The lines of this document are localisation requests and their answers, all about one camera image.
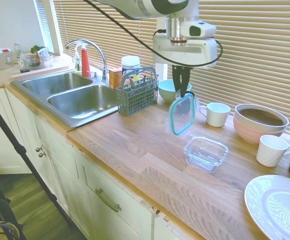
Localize wide beige window blind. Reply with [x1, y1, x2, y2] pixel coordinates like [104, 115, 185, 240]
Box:
[167, 0, 290, 137]

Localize beige blind behind sink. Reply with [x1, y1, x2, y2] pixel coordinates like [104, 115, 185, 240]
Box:
[52, 0, 158, 72]

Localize small white window blind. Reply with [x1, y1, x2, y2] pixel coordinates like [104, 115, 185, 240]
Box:
[33, 0, 55, 53]

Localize square glass food container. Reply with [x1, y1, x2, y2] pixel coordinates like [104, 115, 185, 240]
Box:
[183, 135, 229, 174]

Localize wide white mug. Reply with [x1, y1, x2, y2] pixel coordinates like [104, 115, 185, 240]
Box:
[199, 102, 232, 128]

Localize tall white cup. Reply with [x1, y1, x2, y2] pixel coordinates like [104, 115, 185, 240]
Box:
[256, 134, 290, 168]

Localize white dinner plate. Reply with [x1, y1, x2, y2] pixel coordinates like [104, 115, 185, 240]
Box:
[244, 174, 290, 240]

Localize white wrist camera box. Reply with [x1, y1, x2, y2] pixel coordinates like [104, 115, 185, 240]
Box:
[182, 20, 217, 39]

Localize grey bowl brown inside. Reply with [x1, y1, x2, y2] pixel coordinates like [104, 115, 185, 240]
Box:
[234, 103, 290, 133]

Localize green herbs in plastic box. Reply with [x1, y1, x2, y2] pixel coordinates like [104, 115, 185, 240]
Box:
[29, 44, 54, 68]

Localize clear lid with teal seal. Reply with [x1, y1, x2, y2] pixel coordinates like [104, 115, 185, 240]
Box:
[165, 90, 201, 136]

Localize small clear bottle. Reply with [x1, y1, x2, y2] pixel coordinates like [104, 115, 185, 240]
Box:
[72, 55, 82, 73]

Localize red spray bottle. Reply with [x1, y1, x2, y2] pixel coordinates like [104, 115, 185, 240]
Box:
[75, 41, 92, 77]

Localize black camera tripod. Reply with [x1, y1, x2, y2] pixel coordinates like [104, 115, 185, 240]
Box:
[0, 88, 72, 240]

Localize white wipes canister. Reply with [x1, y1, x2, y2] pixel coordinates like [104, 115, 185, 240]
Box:
[121, 55, 141, 85]

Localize long wooden board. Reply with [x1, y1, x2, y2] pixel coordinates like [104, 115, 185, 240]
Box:
[9, 65, 70, 80]

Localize grey plastic cutlery basket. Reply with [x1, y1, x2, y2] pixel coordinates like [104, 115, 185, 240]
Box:
[117, 66, 160, 117]

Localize mint green bowl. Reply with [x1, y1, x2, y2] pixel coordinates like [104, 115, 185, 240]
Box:
[157, 79, 193, 104]

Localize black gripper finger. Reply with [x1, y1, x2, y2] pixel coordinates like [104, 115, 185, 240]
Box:
[171, 65, 184, 92]
[181, 67, 192, 98]

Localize white kitchen cabinet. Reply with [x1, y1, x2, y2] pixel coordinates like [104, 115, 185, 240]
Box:
[0, 84, 181, 240]

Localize metal bar cabinet handle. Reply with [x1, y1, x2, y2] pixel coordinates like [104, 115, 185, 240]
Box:
[94, 188, 122, 213]

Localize orange cardboard box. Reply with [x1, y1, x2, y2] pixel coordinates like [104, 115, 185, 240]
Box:
[108, 66, 123, 90]

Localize stainless steel sink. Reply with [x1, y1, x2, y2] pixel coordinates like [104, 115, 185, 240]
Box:
[9, 71, 122, 128]

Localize chrome faucet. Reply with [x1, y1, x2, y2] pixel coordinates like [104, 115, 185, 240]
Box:
[64, 38, 110, 83]

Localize pink bowl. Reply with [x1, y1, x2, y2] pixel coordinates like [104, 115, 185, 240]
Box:
[233, 113, 290, 145]

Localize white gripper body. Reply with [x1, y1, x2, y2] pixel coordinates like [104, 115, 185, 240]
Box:
[151, 33, 219, 70]

